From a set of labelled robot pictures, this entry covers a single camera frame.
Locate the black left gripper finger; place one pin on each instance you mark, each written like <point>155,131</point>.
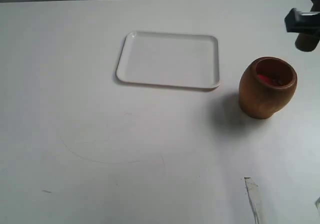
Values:
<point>302,22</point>

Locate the brown wooden pestle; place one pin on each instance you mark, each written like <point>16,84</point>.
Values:
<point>306,43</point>

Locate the brown wooden mortar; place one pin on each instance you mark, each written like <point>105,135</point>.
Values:
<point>260,100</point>

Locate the white rectangular plastic tray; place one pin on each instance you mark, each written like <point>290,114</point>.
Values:
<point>186,61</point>

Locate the clear tape strip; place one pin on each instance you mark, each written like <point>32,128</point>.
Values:
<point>255,200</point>

